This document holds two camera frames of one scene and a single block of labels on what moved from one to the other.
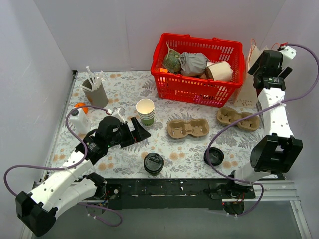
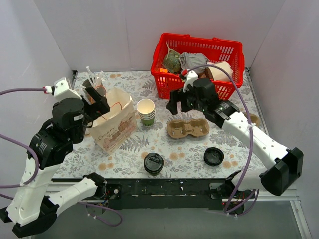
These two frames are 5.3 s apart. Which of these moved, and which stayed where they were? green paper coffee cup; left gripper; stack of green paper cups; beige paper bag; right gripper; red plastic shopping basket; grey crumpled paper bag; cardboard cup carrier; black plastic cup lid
Moved: left gripper; right gripper; beige paper bag
Stayed: stack of green paper cups; green paper coffee cup; grey crumpled paper bag; black plastic cup lid; red plastic shopping basket; cardboard cup carrier
